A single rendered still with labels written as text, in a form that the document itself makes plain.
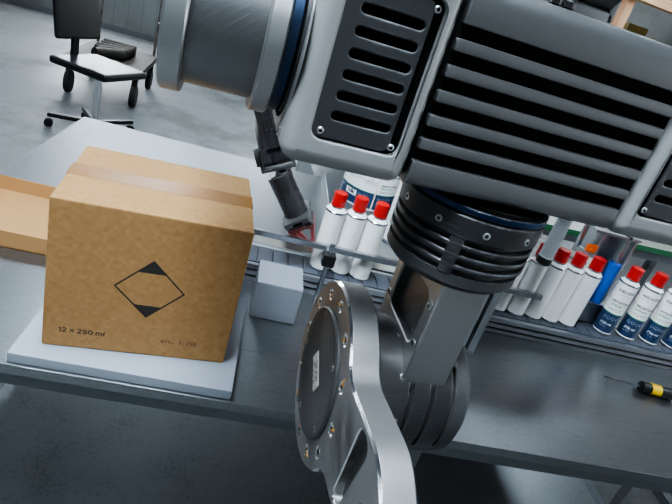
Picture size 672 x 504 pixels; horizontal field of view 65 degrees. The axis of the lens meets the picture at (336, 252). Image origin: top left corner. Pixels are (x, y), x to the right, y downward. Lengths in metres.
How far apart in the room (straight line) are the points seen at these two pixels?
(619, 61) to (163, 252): 0.67
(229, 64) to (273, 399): 0.70
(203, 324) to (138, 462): 0.77
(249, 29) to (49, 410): 1.52
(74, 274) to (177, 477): 0.85
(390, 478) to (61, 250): 0.64
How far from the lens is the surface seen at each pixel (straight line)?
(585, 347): 1.61
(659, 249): 3.23
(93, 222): 0.87
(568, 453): 1.21
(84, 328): 0.98
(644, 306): 1.65
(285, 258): 1.33
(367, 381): 0.49
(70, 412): 1.78
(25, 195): 1.54
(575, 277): 1.50
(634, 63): 0.47
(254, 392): 0.99
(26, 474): 1.65
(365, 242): 1.29
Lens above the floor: 1.49
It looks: 25 degrees down
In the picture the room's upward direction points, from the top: 18 degrees clockwise
